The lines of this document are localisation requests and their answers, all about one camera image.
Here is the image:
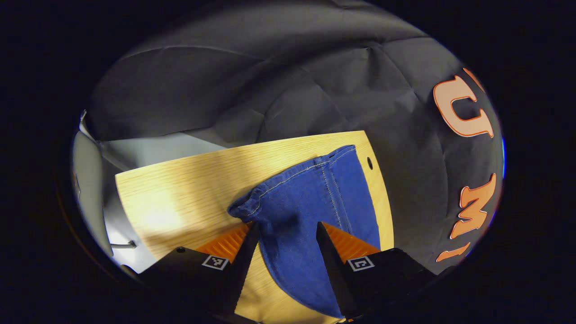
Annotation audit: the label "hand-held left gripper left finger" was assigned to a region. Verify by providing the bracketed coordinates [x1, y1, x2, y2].
[135, 220, 261, 318]

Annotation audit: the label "blue jeans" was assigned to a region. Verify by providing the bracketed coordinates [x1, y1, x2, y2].
[227, 144, 382, 319]

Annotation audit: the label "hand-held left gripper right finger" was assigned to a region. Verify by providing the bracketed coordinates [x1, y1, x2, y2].
[316, 221, 457, 318]

